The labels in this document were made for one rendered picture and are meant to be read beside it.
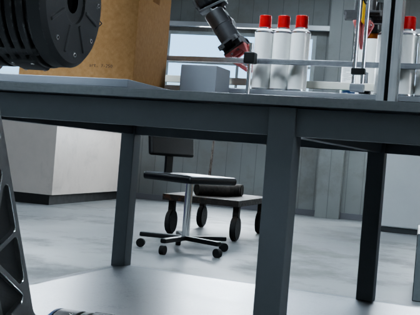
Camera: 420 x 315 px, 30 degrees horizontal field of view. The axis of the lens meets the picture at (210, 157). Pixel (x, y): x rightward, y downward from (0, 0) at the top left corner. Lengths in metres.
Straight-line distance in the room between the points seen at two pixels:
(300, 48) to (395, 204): 6.68
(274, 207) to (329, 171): 8.30
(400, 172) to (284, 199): 7.06
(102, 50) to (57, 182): 6.85
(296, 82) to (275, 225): 0.54
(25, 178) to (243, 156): 3.06
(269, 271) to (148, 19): 0.69
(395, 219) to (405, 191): 0.32
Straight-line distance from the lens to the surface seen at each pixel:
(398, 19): 1.92
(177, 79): 2.28
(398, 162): 8.71
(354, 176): 10.12
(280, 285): 1.69
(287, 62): 2.10
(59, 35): 1.02
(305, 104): 1.63
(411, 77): 2.05
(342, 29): 10.11
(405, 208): 8.71
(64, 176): 8.83
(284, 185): 1.67
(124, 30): 1.89
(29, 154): 8.74
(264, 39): 2.15
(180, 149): 5.67
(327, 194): 9.97
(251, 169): 10.32
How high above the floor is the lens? 0.70
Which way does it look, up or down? level
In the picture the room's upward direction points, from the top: 5 degrees clockwise
